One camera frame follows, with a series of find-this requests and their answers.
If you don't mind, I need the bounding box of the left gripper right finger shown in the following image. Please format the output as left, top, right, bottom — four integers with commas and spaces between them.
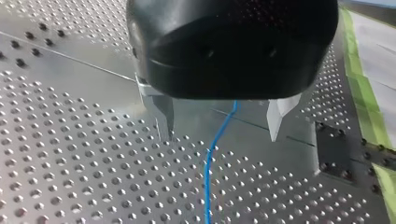
266, 92, 303, 143

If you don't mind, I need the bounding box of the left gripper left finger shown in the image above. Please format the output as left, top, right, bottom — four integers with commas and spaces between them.
134, 74, 175, 143

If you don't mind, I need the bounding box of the blue cable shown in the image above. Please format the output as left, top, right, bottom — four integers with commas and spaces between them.
203, 99, 239, 224

